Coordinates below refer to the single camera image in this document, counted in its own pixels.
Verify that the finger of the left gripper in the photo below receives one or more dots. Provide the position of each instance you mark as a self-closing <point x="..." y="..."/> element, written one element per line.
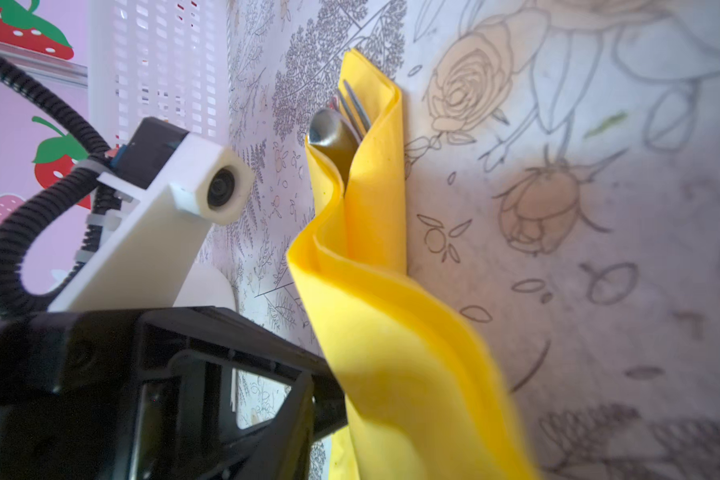
<point x="134" y="394"/>

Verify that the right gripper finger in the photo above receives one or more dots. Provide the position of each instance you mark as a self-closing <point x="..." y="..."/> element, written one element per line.
<point x="274" y="449"/>

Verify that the white plastic tray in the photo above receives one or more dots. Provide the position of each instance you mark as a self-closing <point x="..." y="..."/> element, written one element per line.
<point x="205" y="285"/>

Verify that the yellow paper napkin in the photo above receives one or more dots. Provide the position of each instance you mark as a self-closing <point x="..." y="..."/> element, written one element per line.
<point x="424" y="398"/>

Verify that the silver spoon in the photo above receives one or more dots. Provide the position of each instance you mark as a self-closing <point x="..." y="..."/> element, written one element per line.
<point x="331" y="133"/>

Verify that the silver fork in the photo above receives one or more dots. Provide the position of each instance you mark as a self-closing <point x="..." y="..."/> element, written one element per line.
<point x="353" y="110"/>

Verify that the white perforated plastic basket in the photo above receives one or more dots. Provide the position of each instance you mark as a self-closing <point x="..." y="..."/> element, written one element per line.
<point x="165" y="59"/>

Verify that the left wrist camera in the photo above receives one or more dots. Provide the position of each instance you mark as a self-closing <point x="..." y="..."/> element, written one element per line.
<point x="181" y="185"/>

